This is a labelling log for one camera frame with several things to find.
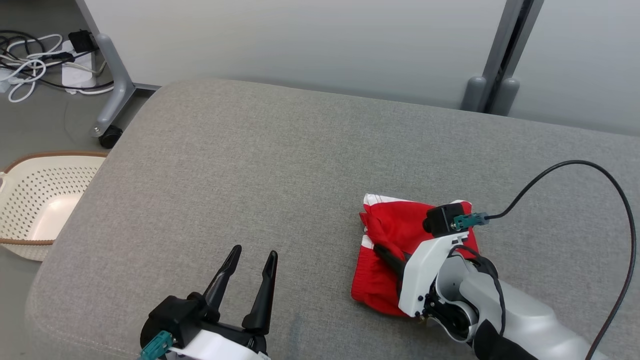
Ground right camera cable teal plug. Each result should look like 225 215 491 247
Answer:
452 160 637 360

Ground black power adapter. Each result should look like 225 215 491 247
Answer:
67 30 97 53

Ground grey partition support leg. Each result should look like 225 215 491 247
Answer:
75 0 161 138

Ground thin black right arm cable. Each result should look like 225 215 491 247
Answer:
447 245 507 337

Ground grey rounded post foot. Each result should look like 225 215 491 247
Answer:
492 77 521 117
460 75 487 112

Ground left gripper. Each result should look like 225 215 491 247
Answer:
202 245 279 356

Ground white power strip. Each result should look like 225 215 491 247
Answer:
61 40 99 90

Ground black caster wheel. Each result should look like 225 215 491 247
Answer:
98 125 124 149

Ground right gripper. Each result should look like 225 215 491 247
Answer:
372 243 483 343

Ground white floor cable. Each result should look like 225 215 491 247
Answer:
75 60 116 96

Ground red basketball shorts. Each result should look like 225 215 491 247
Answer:
351 193 481 317

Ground left camera cable teal plug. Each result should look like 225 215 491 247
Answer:
139 331 174 360

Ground cream perforated laundry basket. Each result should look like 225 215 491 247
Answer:
0 151 108 262

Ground camera cable teal plug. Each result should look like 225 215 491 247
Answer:
139 331 174 360
452 160 637 360

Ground white left camera bracket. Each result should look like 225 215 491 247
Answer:
167 329 272 360

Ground white coiled cable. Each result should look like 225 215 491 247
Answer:
0 34 64 104

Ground black floor cable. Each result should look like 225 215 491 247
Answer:
0 30 116 94

